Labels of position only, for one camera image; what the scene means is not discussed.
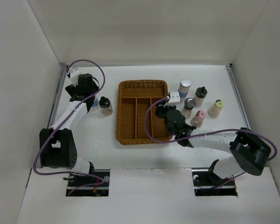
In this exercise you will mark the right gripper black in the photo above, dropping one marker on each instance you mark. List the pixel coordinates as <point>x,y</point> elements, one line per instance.
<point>160,109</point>

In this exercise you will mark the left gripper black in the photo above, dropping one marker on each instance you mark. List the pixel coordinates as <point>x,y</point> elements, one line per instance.
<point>73,89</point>

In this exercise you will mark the silver-lid jar blue label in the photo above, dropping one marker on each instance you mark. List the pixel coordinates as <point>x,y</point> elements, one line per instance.
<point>184,87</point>
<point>95,105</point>

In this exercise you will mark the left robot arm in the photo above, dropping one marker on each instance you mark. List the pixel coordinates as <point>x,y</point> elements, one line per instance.
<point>57,145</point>

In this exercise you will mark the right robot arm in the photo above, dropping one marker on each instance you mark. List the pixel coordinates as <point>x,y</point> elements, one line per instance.
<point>248,152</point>

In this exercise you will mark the dark-lid spice grinder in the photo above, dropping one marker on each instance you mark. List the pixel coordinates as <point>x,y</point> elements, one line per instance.
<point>189,104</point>

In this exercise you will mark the black-cap bottle left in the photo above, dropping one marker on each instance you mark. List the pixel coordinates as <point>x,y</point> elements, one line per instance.
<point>106,106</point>

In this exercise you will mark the black-cap bottle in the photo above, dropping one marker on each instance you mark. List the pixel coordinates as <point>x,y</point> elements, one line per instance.
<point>200,95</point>
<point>106,106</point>

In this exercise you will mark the brown wicker divided tray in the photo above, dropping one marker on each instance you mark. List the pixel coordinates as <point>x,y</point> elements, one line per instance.
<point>134,99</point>

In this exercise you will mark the pink-cap bottle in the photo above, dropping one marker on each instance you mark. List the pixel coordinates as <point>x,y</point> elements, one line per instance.
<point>198,119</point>

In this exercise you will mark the black-cap bottle right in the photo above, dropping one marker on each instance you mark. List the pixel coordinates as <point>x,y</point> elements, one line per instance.
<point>200,95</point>

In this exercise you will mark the yellow-cap bottle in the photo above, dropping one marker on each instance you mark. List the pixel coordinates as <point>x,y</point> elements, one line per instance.
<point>216,108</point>

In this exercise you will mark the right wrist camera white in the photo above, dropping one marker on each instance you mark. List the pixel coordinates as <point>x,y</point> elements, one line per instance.
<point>173,98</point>

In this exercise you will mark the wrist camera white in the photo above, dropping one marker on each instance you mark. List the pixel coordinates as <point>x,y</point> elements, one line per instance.
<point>173,98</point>
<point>73,75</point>

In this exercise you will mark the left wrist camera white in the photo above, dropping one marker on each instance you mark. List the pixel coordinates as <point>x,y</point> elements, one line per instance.
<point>73,75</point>

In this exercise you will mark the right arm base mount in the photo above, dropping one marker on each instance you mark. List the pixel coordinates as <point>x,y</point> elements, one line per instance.
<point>209,184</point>

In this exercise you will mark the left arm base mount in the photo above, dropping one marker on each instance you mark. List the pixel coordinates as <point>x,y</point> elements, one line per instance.
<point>79,186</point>

